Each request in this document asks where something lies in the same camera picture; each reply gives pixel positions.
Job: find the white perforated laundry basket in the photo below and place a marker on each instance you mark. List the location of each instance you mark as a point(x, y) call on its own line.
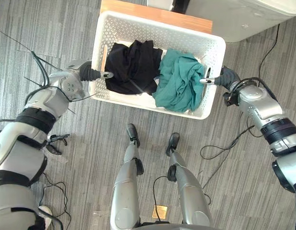
point(148, 31)

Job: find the silver robot right leg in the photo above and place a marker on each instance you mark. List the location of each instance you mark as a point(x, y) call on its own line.
point(191, 191)

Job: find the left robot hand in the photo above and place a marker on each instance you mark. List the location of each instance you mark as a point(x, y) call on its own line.
point(89, 73)

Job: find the silver robot leg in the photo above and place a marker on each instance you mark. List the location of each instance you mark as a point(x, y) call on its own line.
point(126, 191)
point(191, 191)

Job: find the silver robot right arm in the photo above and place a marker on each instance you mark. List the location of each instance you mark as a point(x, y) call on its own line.
point(260, 103)

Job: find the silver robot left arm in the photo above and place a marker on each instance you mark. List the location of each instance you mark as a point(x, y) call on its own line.
point(52, 95)

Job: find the dark robot right foot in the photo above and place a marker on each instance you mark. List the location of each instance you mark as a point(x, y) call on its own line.
point(173, 142)

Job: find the dark robot left foot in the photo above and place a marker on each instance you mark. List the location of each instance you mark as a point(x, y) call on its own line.
point(133, 134)

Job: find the teal garment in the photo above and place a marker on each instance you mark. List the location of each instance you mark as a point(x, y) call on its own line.
point(179, 83)

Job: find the wooden table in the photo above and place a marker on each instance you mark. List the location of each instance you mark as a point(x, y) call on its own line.
point(160, 14)

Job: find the dark robot foot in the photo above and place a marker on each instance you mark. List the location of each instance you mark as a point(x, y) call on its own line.
point(133, 134)
point(173, 142)

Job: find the silver robot left leg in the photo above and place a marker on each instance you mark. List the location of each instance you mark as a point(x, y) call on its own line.
point(126, 191)

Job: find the white box-shaped object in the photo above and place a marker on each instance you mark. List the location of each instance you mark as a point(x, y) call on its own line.
point(160, 4)

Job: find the brass floor socket plate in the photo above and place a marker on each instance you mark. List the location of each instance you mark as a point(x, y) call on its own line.
point(160, 211)

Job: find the black garment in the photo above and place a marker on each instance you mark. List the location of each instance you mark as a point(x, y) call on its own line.
point(131, 67)

